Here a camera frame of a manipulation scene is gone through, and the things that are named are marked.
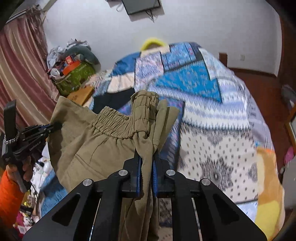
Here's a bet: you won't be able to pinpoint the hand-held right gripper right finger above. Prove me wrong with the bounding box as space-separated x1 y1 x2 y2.
151 155 267 241

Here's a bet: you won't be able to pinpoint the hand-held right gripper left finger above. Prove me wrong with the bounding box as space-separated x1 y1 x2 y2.
22 158 142 241

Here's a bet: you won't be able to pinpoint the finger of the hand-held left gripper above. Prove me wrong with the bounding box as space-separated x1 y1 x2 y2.
22 123 62 133
20 128 58 142

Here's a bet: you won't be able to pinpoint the khaki pants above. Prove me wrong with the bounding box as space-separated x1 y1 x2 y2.
47 90 181 241

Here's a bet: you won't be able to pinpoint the person's left hand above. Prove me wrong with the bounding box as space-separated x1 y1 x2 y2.
6 157 34 183

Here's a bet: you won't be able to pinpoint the pile of assorted small items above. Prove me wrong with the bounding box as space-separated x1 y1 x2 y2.
14 148 57 234

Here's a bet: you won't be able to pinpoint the bamboo lap desk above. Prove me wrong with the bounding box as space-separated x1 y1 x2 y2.
67 86 95 107

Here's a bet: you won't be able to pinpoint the striped pink curtain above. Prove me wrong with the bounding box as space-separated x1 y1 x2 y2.
0 7 59 130

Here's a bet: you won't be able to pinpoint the green patterned bag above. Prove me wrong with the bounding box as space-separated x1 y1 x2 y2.
55 61 96 96

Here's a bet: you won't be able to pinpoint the orange box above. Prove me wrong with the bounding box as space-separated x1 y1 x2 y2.
62 62 81 75

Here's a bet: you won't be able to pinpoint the black garment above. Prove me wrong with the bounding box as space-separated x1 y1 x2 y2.
94 88 136 112

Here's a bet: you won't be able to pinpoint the pile of grey clothes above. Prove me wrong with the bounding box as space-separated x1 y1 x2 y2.
47 39 89 67

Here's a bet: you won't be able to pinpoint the blue patchwork blanket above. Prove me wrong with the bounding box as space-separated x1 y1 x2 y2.
40 42 275 241

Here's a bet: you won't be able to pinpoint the grey plush pillow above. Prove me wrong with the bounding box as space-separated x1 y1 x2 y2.
67 45 101 65

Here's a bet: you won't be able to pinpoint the yellow plush cushion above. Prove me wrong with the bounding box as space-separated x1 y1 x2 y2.
255 147 286 235

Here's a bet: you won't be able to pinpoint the grey cloth on floor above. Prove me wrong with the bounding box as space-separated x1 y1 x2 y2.
281 85 295 109

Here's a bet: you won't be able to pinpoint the yellow foam ring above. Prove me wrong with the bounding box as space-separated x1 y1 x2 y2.
141 37 167 51

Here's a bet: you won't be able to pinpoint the small black wall monitor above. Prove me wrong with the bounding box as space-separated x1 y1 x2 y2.
121 0 161 15

